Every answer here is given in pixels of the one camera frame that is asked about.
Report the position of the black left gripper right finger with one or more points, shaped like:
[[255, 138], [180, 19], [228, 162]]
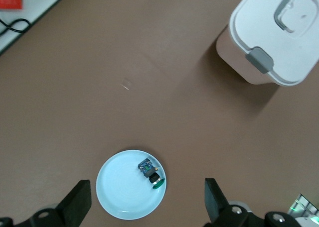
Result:
[[219, 209]]

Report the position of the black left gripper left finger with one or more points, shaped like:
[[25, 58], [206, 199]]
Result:
[[72, 207]]

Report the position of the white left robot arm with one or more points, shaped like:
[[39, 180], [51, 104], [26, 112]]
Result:
[[307, 222]]

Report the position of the light blue round plate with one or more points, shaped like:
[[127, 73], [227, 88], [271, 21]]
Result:
[[119, 192]]

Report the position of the white lunch box grey latches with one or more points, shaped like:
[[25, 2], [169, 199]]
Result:
[[261, 25]]

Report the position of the green blue push button switch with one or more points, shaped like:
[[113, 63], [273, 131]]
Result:
[[149, 173]]

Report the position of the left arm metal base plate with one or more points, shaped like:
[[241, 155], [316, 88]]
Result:
[[305, 204]]

